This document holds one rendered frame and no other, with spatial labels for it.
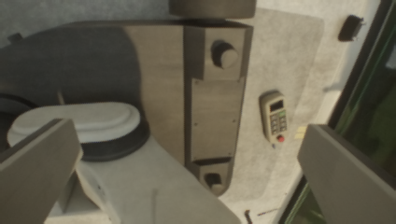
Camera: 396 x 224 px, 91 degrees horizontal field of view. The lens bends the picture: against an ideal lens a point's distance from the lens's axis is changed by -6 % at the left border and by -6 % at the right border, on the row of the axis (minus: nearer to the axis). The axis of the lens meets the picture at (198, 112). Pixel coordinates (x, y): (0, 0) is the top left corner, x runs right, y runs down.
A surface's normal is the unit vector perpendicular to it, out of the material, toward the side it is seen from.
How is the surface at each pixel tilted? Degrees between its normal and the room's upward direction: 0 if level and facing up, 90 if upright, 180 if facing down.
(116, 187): 90
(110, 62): 0
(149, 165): 90
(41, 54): 0
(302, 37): 0
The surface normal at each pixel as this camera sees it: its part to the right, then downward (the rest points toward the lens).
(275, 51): 0.20, 0.48
